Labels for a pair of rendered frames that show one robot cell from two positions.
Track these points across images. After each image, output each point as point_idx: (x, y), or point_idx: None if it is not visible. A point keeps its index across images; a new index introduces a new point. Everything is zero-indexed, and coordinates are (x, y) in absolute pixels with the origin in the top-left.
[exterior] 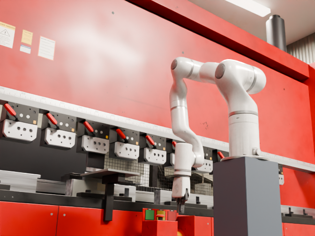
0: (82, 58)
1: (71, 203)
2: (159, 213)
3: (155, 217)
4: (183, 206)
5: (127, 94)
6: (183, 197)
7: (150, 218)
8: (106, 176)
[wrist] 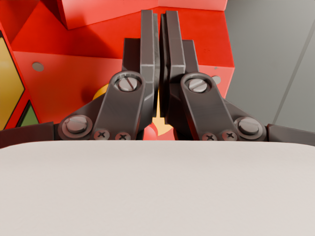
0: None
1: None
2: (1, 111)
3: (18, 109)
4: (183, 58)
5: None
6: (107, 142)
7: (35, 121)
8: None
